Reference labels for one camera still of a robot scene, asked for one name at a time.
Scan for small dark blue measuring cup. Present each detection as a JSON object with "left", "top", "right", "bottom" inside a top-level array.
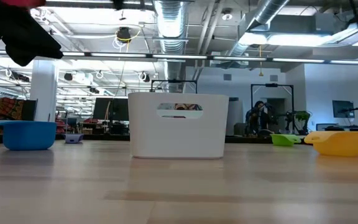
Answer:
[{"left": 63, "top": 133, "right": 85, "bottom": 144}]

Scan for green measuring cup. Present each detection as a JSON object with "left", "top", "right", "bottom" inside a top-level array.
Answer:
[{"left": 270, "top": 133, "right": 302, "bottom": 147}]

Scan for green yellow measuring cups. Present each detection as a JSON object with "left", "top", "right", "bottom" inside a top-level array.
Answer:
[{"left": 303, "top": 130, "right": 358, "bottom": 157}]

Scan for white plastic basket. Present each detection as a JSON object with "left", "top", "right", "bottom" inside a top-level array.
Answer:
[{"left": 127, "top": 91, "right": 230, "bottom": 160}]

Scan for white building column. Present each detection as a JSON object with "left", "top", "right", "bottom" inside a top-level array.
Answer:
[{"left": 29, "top": 58, "right": 59, "bottom": 134}]

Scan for patterned fabric panel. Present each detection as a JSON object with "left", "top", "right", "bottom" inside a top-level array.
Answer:
[{"left": 0, "top": 97, "right": 39, "bottom": 123}]

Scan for black ceiling device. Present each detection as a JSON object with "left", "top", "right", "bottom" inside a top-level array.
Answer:
[{"left": 116, "top": 27, "right": 132, "bottom": 44}]

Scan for black computer monitor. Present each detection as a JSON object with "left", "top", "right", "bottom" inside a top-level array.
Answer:
[{"left": 92, "top": 97, "right": 129, "bottom": 121}]

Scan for long ceiling light bar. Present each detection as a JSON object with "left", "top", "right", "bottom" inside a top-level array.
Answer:
[{"left": 0, "top": 49, "right": 358, "bottom": 66}]

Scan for person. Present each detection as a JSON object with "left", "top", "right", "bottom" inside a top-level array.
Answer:
[{"left": 245, "top": 100, "right": 276, "bottom": 137}]

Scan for green potted plant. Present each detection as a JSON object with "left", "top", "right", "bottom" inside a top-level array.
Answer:
[{"left": 293, "top": 110, "right": 313, "bottom": 134}]

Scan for open laptop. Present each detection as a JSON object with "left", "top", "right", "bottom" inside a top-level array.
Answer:
[{"left": 315, "top": 123, "right": 338, "bottom": 131}]

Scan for black aluminium table frame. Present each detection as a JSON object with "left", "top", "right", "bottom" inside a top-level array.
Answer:
[{"left": 0, "top": 133, "right": 358, "bottom": 152}]

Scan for silver round ventilation duct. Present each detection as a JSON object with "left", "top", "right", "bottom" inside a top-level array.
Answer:
[{"left": 152, "top": 0, "right": 188, "bottom": 93}]

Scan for silver slanted ventilation duct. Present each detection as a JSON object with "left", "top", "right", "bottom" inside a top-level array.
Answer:
[{"left": 228, "top": 0, "right": 291, "bottom": 63}]

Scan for tall black rig frame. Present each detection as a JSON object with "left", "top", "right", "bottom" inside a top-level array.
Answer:
[{"left": 250, "top": 83, "right": 295, "bottom": 134}]

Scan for wall-mounted dark monitor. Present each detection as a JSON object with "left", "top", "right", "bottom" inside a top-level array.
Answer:
[{"left": 332, "top": 100, "right": 356, "bottom": 119}]

